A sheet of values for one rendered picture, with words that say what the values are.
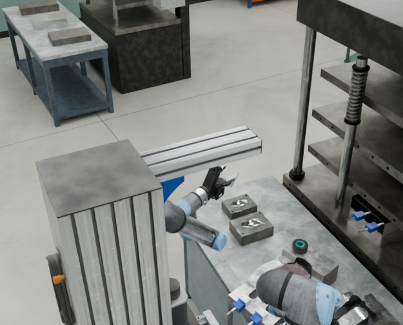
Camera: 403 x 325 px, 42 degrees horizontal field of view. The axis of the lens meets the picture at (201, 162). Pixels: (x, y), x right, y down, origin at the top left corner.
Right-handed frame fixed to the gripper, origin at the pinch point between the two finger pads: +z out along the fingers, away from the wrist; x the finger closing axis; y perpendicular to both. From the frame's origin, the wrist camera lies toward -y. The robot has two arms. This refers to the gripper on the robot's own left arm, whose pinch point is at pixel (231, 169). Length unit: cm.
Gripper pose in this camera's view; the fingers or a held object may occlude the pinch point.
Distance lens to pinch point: 228.6
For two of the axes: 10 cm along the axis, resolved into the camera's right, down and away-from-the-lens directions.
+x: 7.7, 4.4, -4.5
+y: -0.9, 7.8, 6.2
